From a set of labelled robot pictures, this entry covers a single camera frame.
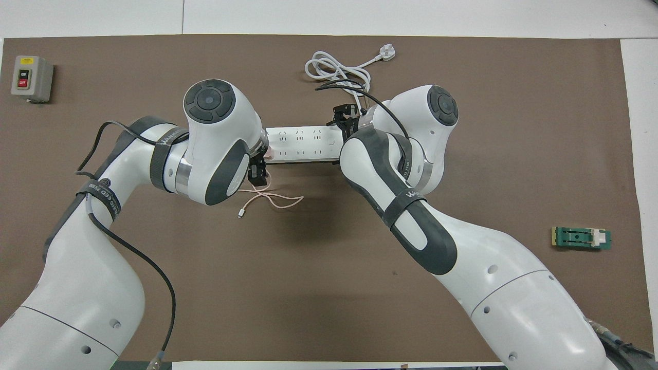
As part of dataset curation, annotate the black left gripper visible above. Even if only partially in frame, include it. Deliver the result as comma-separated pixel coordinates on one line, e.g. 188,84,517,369
247,156,270,188

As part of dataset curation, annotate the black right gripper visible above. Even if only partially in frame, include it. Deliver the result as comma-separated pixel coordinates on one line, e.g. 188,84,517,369
326,103,361,136

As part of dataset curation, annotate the white power strip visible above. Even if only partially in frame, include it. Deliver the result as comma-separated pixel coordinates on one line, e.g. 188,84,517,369
264,125,346,164

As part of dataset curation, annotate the pink charging cable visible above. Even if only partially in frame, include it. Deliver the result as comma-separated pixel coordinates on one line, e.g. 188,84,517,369
237,177,305,219

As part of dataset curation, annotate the brown table mat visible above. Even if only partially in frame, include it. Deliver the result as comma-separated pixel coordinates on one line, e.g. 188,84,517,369
0,34,639,363

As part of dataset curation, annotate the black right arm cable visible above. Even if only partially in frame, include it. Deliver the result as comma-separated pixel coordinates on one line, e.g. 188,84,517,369
314,78,413,175

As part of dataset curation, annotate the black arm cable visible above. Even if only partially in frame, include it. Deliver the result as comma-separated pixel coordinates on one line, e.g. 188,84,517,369
314,78,413,175
76,120,177,370

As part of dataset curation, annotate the white power cord with plug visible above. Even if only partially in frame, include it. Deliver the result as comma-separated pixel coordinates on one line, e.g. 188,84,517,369
305,43,397,104

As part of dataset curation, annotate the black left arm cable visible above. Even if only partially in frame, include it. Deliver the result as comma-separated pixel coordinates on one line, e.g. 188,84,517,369
76,120,177,370

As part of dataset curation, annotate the grey push-button switch box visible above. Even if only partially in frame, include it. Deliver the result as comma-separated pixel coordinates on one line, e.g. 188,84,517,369
11,54,54,104

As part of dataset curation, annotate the green knife switch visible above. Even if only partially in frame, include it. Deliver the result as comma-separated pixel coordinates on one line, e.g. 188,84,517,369
551,226,613,252

